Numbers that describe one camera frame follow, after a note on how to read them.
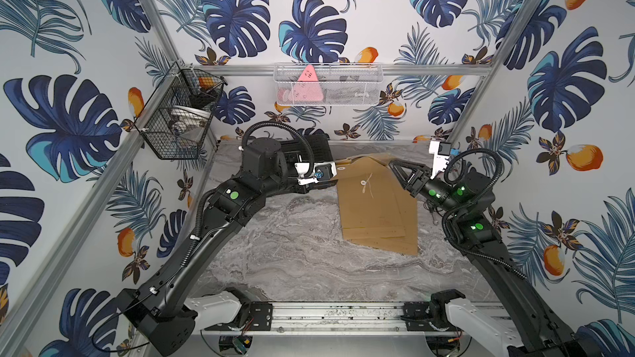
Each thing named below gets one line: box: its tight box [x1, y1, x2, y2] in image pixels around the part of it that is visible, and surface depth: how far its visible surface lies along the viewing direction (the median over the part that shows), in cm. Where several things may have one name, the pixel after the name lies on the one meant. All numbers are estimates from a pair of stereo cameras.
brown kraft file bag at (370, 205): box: [336, 155, 406, 240], surface depth 97 cm
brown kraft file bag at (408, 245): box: [347, 193, 419, 256], surface depth 92 cm
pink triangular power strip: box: [293, 64, 324, 102], surface depth 92 cm
